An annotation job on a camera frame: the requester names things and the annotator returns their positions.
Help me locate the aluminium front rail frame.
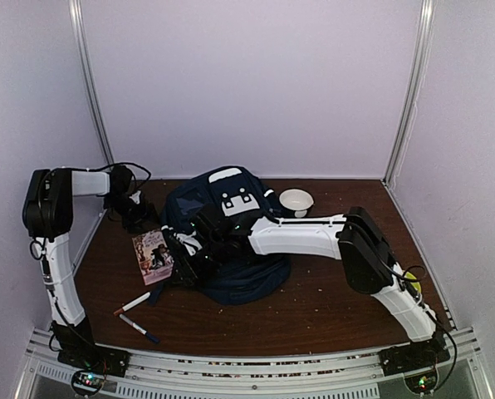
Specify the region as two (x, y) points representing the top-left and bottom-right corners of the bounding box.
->
(11, 328), (495, 398)

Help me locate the pink illustrated paperback book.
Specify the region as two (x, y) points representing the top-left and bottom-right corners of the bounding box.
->
(132, 229), (174, 286)

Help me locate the right aluminium corner post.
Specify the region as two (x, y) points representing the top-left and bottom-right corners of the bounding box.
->
(384, 0), (436, 187)

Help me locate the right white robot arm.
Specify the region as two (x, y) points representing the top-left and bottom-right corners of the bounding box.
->
(162, 204), (439, 367)

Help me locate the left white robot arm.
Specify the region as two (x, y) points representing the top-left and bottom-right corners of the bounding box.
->
(22, 162), (159, 369)

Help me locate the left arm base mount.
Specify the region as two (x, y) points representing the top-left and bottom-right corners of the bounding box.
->
(49, 322), (130, 398)

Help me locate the white and navy bowl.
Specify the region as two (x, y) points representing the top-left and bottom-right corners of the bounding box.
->
(279, 189), (314, 219)

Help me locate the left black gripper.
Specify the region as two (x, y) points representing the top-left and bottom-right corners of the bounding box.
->
(105, 195), (163, 235)

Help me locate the lime green bowl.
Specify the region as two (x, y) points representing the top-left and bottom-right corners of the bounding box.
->
(403, 270), (422, 293)

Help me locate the navy blue student backpack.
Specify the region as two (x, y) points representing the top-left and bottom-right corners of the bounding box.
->
(150, 165), (291, 306)

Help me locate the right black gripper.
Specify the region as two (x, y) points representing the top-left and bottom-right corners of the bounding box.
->
(169, 235), (229, 286)

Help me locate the blue capped white marker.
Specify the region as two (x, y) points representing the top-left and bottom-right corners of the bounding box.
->
(118, 313), (159, 344)

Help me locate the left aluminium corner post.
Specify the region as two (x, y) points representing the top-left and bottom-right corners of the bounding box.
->
(68, 0), (115, 164)

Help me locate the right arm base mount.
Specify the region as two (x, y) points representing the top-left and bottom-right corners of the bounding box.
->
(378, 332), (450, 396)

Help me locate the red tipped white marker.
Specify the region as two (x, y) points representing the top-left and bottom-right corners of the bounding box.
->
(113, 292), (150, 317)

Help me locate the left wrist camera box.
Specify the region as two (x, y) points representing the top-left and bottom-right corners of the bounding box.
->
(124, 190), (144, 208)

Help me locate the aluminium corner post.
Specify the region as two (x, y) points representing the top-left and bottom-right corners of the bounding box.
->
(384, 0), (436, 187)
(68, 0), (115, 164)

